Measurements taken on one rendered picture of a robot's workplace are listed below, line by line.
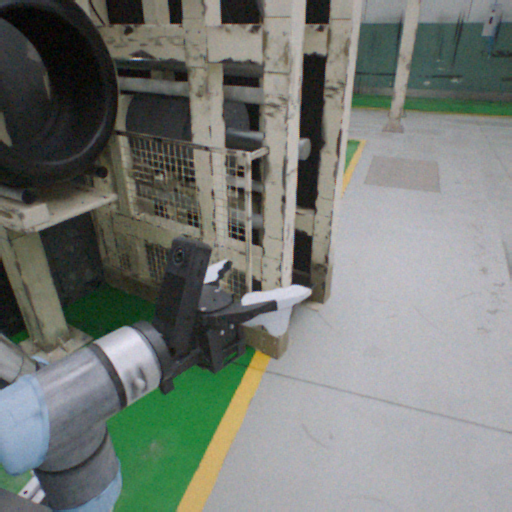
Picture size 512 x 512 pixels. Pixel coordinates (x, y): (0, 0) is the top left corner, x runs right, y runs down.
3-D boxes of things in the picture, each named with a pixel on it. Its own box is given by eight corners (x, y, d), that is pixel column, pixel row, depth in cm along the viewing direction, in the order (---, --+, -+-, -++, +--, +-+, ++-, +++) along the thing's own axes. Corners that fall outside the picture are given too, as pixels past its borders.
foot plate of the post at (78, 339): (11, 350, 194) (9, 344, 192) (60, 320, 214) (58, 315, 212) (44, 372, 182) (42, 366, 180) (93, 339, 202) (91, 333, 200)
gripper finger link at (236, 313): (272, 299, 51) (203, 310, 50) (271, 286, 50) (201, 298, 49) (280, 319, 47) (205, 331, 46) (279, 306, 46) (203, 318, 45)
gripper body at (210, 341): (213, 329, 56) (137, 375, 49) (204, 275, 53) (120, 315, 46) (251, 351, 51) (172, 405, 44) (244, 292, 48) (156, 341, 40)
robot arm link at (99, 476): (93, 436, 53) (74, 376, 48) (138, 496, 46) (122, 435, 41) (31, 476, 48) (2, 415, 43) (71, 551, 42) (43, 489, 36)
